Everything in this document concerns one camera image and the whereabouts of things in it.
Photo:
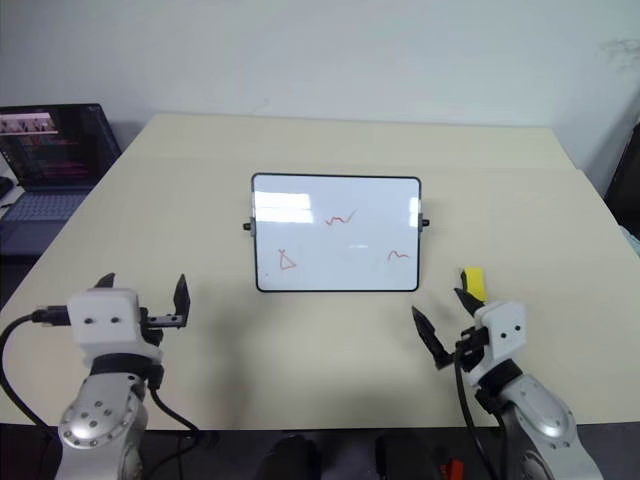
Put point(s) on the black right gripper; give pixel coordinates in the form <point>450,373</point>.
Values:
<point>472,345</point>

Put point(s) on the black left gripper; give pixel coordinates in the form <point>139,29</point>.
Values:
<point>155,325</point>

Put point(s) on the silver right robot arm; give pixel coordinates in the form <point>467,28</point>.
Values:
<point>540,405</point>

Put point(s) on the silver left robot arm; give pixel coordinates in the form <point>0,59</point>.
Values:
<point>100,415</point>

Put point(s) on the yellow sponge eraser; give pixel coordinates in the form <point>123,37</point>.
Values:
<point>476,282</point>

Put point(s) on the small black-framed whiteboard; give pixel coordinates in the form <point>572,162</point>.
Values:
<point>335,232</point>

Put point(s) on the small red object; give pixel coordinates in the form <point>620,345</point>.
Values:
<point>451,470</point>

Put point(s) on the open dark laptop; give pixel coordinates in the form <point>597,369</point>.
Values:
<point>45,160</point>

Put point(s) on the dark chair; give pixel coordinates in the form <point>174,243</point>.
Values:
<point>625,170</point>

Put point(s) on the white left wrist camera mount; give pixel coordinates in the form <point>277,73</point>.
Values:
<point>102,320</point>

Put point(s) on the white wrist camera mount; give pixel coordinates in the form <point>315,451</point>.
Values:
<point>102,320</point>
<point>502,332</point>

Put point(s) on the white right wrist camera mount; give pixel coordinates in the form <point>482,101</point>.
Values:
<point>502,332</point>

